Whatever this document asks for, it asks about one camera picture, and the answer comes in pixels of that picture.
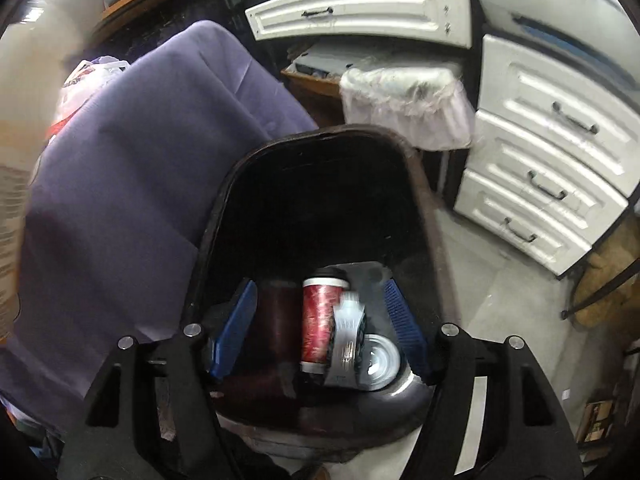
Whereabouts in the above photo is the black trash bin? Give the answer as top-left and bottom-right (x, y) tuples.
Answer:
(183, 125), (460, 463)

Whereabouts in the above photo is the silver can lying down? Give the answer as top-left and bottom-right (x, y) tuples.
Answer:
(357, 334), (401, 391)

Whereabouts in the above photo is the red drink can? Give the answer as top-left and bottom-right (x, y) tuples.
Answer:
(300, 266), (350, 375)

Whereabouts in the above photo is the purple floral tablecloth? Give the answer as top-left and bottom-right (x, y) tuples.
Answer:
(1, 21), (316, 434)

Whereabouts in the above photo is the white lace cloth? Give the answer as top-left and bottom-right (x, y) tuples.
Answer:
(340, 66), (474, 152)

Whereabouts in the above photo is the white drawer stack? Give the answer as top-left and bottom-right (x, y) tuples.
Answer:
(454, 35), (639, 276)

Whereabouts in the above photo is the white red plastic bag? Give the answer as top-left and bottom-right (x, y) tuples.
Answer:
(47, 55), (130, 139)

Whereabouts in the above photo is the white long drawer front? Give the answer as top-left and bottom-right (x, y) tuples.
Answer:
(245, 0), (472, 49)

